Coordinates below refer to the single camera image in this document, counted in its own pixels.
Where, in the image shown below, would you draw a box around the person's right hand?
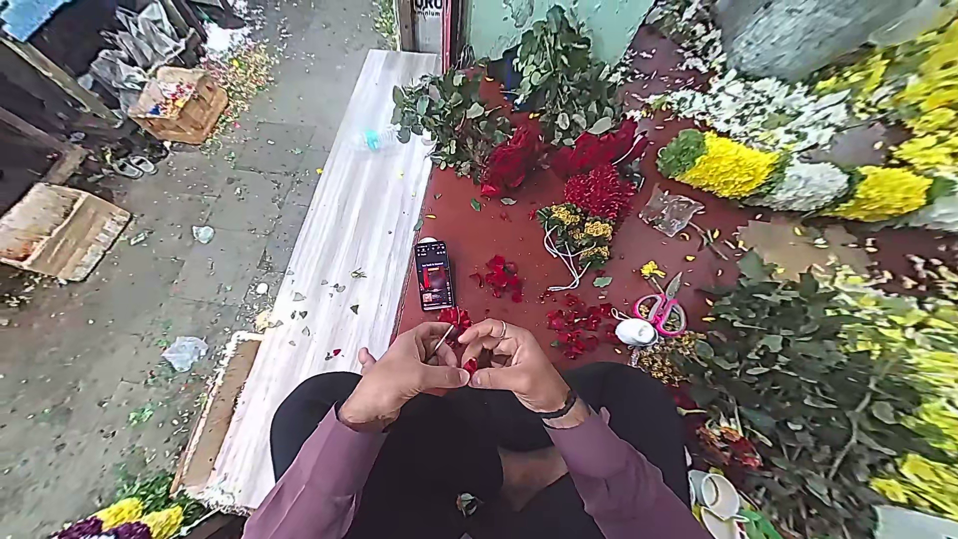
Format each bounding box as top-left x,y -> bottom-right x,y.
458,319 -> 574,420

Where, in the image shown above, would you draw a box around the person's left hand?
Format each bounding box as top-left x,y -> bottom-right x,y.
339,322 -> 471,433

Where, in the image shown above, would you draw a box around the person's right forearm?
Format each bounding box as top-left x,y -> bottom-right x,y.
542,398 -> 714,539

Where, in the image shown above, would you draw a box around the person's left forearm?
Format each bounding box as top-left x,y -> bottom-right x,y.
243,404 -> 388,539

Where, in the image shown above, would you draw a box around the red flower with loose petals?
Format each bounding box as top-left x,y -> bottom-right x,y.
437,307 -> 473,344

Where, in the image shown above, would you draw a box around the scattered dark red petals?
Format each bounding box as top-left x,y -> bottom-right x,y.
472,255 -> 524,304

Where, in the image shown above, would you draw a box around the smartphone with dark screen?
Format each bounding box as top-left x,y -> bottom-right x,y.
415,238 -> 456,311

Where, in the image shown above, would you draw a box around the person's legs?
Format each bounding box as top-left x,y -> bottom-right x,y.
269,362 -> 693,539

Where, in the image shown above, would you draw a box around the heap of dark red petals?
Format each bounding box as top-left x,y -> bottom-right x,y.
545,293 -> 616,359

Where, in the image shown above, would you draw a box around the long white streaked board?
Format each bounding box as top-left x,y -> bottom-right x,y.
183,49 -> 443,513

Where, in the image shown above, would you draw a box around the bunch of small golden flowers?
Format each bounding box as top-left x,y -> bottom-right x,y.
537,202 -> 616,268

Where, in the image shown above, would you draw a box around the white thread spool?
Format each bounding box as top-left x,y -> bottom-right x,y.
614,317 -> 658,347

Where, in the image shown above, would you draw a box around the brown cardboard strip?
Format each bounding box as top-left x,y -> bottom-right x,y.
171,331 -> 264,497

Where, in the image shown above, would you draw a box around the bunch of red roses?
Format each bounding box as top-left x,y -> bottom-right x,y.
550,120 -> 648,178
479,124 -> 549,198

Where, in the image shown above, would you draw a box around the pile of brownish golden flowers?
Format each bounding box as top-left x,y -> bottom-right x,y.
632,331 -> 706,387

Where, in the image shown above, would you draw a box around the round cluster of red flowers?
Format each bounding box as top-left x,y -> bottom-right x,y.
563,165 -> 637,222

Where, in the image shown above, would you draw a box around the crumpled white plastic bag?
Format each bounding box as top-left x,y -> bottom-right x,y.
162,336 -> 210,373

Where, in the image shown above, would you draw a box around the clear plastic bottle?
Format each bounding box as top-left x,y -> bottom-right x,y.
349,127 -> 398,154

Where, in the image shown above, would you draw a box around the green leafy rose stems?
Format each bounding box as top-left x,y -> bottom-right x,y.
510,6 -> 627,145
391,72 -> 511,183

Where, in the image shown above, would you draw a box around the clear crumpled plastic wrapper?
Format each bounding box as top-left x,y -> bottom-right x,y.
641,185 -> 705,238

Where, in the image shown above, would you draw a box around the white cup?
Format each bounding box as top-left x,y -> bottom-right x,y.
699,473 -> 742,521

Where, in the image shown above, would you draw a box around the yellow and purple flower bunch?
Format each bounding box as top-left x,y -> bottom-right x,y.
49,497 -> 185,539

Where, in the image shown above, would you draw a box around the pile of green leafy stems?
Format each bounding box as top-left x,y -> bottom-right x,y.
677,252 -> 958,539

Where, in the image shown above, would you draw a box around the yellow and white flower garland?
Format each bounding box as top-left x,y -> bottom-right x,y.
657,129 -> 958,231

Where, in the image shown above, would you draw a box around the signboard with dark letters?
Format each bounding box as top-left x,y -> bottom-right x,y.
399,0 -> 455,72

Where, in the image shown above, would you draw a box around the heap of scattered flower waste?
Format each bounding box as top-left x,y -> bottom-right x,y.
191,37 -> 281,151

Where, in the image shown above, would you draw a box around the wooden crate with petals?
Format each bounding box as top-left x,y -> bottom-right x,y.
128,66 -> 229,145

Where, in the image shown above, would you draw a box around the brown paper sheet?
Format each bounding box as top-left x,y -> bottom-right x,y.
735,216 -> 873,283

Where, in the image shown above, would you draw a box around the open wooden crate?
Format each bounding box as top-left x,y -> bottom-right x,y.
0,183 -> 133,283

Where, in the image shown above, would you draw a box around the pile of white flowers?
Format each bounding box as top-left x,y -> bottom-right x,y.
645,70 -> 854,152

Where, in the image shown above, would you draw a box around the pile of grey plastic bags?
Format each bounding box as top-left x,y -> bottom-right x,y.
78,1 -> 192,109

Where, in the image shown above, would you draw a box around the pile of yellow green flowers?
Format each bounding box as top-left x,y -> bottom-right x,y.
827,269 -> 958,524

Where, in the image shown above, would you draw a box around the large grey plastic sack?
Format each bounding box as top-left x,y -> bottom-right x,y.
716,0 -> 925,81

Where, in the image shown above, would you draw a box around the white strings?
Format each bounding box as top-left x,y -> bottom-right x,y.
544,221 -> 592,292

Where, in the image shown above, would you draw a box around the pink-handled scissors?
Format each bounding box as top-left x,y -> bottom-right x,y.
633,292 -> 687,338

